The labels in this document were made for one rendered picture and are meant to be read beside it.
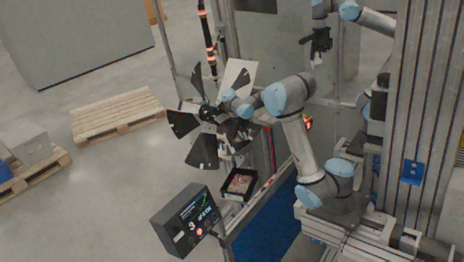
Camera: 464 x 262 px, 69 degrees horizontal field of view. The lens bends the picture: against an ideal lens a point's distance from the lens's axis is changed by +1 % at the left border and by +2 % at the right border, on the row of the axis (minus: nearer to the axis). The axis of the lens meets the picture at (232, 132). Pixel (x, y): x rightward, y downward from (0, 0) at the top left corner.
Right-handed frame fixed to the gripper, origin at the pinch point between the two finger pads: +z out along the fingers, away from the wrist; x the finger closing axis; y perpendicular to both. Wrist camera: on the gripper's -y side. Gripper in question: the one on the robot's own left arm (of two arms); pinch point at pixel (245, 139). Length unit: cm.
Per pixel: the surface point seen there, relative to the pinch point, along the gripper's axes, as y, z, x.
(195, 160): -19.0, 10.9, 31.1
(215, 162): -13.2, 15.6, 21.1
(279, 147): 55, 88, 30
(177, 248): -71, -23, -20
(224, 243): -54, 15, -16
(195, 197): -51, -28, -17
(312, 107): 69, 43, -2
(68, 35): 154, 85, 541
